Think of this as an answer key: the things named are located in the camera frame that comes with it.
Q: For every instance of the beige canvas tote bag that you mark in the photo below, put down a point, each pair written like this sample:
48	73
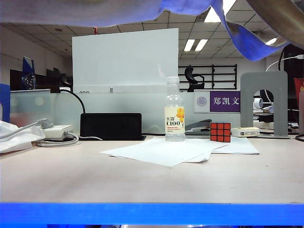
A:
71	12

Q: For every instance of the clear C100 drink bottle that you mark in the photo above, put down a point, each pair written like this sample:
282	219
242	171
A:
174	123

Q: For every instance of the black rectangular box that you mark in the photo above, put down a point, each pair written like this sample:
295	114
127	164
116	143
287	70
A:
110	126

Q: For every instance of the grey stapler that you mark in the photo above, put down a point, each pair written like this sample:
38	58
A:
197	126

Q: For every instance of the black office chair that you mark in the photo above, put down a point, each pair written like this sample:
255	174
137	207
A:
189	73

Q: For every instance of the white board panel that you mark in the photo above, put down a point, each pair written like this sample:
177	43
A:
126	61

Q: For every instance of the black Rubik's cube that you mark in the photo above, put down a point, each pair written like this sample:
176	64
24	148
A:
220	132

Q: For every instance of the purple and white name plate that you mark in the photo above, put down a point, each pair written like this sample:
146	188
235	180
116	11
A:
225	101

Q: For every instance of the long ceiling light panel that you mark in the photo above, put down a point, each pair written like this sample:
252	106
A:
213	16
272	41
201	45
189	45

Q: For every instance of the small white charger box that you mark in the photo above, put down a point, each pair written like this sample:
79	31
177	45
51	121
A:
244	132

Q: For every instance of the grey metal bookend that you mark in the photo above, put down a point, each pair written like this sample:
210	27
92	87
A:
247	107

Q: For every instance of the white power adapter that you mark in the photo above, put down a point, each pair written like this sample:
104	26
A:
58	130

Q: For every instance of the red hanging ornament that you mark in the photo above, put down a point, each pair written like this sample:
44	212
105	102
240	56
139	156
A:
95	31

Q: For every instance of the small white desk fan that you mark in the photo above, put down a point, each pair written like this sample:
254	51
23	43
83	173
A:
258	103

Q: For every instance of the frosted glass desk partition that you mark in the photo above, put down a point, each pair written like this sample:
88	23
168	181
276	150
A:
34	107

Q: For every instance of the blue crystal trophy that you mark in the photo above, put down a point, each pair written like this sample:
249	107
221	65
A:
29	78

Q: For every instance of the tall black cabinet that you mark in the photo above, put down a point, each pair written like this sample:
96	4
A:
294	78

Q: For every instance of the red pennant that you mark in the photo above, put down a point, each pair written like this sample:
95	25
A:
298	85

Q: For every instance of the black wall rack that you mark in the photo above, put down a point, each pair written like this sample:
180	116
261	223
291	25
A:
213	71

